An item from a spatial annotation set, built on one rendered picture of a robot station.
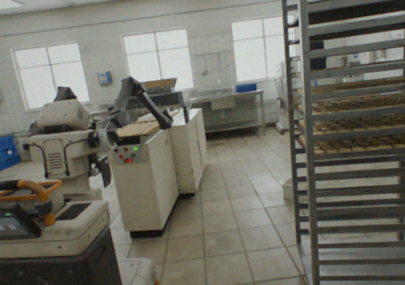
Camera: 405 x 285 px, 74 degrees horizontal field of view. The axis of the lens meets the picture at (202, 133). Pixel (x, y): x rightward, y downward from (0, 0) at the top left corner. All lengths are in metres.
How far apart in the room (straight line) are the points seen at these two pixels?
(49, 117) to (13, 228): 0.56
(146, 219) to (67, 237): 1.32
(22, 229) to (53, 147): 0.44
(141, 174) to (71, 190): 0.82
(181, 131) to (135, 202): 0.87
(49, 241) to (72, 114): 0.59
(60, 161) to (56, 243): 0.44
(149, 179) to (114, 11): 4.61
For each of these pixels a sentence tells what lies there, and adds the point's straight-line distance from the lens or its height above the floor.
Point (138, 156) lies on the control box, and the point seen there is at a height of 0.75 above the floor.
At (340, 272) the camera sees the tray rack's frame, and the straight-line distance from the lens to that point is 1.83.
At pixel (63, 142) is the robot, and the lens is 1.46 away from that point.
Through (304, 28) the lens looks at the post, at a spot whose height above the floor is 1.42.
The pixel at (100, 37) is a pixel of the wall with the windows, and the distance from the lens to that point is 6.32.
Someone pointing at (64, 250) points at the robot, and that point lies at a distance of 1.21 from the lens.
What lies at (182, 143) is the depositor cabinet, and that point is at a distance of 2.82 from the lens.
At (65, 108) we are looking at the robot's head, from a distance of 1.52.
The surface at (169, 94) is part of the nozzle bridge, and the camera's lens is 2.85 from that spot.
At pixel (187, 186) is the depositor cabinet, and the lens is 2.97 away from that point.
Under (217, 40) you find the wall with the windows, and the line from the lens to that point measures 6.03.
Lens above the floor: 1.29
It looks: 12 degrees down
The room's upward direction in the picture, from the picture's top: 7 degrees counter-clockwise
